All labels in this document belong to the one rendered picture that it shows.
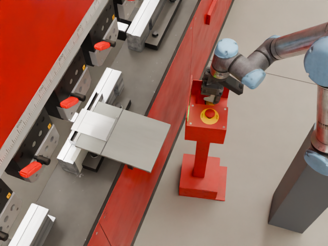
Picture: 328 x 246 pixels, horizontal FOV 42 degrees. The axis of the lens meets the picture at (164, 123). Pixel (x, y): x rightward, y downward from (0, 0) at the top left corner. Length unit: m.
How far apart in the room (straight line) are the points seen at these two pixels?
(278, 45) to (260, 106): 1.22
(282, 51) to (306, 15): 1.76
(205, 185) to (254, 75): 0.95
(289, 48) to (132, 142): 0.59
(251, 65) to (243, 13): 1.67
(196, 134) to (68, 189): 0.55
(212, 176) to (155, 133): 0.94
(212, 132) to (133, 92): 0.34
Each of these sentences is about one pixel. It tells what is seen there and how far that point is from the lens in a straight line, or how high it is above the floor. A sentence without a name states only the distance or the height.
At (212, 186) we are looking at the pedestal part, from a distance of 2.26.
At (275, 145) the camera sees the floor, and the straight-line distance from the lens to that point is 2.56.
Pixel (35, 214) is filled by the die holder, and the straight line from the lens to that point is 1.38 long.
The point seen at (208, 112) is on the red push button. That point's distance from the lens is 1.65.
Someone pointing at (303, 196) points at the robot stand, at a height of 0.46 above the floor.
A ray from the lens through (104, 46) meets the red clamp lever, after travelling 1.22.
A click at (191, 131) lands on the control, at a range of 1.69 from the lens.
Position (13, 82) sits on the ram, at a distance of 0.94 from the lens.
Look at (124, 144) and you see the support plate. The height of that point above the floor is 1.00.
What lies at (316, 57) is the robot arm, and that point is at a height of 1.36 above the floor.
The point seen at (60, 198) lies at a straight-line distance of 1.47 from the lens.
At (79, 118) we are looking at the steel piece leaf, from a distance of 1.44.
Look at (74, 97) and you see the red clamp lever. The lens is 1.15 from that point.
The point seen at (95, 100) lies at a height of 1.00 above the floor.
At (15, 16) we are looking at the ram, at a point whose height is 1.61.
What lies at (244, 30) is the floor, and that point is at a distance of 3.02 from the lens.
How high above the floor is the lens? 2.22
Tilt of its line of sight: 60 degrees down
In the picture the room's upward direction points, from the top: 2 degrees counter-clockwise
